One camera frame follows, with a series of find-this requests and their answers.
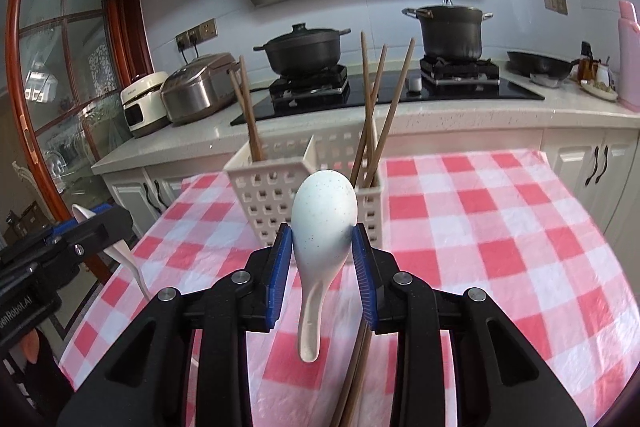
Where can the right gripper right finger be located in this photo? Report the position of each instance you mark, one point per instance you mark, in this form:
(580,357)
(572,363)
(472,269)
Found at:
(362,254)

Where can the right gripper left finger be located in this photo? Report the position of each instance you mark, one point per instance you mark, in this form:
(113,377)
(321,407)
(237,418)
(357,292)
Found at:
(276,274)

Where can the white ceramic spoon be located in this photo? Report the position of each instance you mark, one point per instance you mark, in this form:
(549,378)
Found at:
(325,209)
(120,251)

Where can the white kitchen counter cabinets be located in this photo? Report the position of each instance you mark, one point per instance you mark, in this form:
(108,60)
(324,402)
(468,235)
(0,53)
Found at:
(591,144)

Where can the person left hand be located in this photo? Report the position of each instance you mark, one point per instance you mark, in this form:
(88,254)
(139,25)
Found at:
(30,346)

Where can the red white checkered tablecloth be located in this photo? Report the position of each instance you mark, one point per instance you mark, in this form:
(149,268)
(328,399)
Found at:
(500,221)

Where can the silver rice cooker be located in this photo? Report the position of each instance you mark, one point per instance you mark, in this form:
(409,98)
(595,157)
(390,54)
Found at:
(199,89)

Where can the white small oven appliance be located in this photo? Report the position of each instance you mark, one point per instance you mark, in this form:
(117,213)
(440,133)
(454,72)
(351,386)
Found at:
(143,106)

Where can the black casserole pot with lid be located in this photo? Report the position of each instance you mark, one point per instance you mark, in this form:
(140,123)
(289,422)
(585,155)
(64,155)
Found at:
(304,50)

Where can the red framed glass door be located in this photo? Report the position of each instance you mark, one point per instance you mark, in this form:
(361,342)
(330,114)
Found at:
(66,64)

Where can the black stock pot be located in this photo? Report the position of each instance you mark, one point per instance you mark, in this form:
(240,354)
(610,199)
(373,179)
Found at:
(450,31)

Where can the black frying pan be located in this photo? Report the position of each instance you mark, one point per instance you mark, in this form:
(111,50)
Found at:
(543,70)

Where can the tray with cups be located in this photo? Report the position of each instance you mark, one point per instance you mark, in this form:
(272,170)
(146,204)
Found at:
(593,75)

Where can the pink thermos bottle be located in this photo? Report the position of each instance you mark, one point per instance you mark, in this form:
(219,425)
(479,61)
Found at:
(628,83)

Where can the gold wall socket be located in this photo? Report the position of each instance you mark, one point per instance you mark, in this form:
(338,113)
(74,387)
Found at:
(196,35)

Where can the gold wall switch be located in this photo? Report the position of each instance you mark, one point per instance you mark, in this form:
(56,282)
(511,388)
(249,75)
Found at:
(557,6)

